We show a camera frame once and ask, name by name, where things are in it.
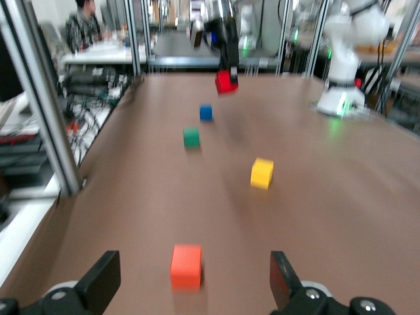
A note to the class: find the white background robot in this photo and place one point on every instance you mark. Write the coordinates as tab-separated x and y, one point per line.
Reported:
247	29

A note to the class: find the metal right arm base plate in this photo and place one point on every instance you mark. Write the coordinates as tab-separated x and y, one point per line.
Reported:
323	110

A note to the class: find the seated person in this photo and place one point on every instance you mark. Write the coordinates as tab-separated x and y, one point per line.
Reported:
82	28

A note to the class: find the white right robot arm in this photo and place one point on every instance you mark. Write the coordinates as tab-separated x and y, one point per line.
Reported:
341	59

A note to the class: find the white desk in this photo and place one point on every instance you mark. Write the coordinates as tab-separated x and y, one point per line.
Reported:
101	55

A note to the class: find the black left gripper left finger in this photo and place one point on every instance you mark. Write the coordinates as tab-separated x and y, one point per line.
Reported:
98	282

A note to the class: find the orange block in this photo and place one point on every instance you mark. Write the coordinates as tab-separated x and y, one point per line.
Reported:
185	267

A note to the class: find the aluminium frame post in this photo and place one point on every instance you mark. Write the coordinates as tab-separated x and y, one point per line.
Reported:
49	124

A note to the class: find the yellow block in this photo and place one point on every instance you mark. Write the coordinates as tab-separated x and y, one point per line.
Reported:
262	174

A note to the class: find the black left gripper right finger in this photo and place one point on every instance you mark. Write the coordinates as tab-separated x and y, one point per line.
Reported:
288	288

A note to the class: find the green block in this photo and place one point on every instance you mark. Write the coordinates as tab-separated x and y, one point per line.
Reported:
191	138

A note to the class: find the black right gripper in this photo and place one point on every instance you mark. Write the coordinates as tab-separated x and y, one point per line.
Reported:
226	39

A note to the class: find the blue block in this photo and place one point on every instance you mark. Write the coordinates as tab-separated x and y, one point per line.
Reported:
205	112

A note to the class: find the red block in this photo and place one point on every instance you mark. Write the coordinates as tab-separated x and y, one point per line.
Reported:
224	83

